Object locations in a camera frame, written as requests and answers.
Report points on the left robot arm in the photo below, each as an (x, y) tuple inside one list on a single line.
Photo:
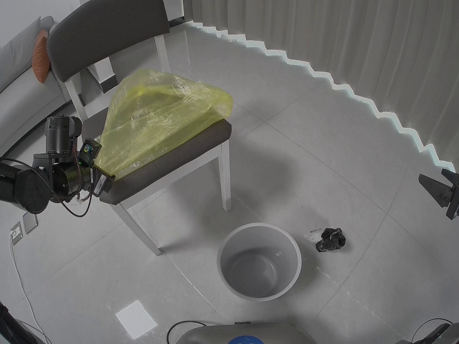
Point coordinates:
[(30, 190)]

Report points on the black plastic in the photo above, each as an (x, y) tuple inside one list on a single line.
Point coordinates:
[(330, 241)]

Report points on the yellow plastic bag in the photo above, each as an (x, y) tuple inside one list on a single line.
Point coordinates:
[(154, 120)]

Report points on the white curtain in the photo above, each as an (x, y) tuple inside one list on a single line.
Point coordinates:
[(322, 20)]

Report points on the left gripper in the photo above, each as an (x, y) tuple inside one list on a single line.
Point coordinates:
[(71, 181)]

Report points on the grey white chair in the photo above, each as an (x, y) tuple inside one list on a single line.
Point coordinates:
[(107, 23)]

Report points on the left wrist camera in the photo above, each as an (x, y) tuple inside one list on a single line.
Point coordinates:
[(90, 149)]

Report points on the orange cushion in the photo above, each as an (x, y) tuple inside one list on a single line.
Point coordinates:
[(41, 57)]

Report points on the pale grey sofa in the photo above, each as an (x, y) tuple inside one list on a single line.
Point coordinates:
[(21, 99)]

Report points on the white trash bin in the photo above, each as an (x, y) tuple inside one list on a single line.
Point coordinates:
[(251, 263)]

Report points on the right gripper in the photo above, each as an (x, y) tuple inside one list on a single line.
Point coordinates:
[(454, 202)]

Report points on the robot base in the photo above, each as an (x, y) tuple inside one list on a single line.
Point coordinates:
[(215, 335)]

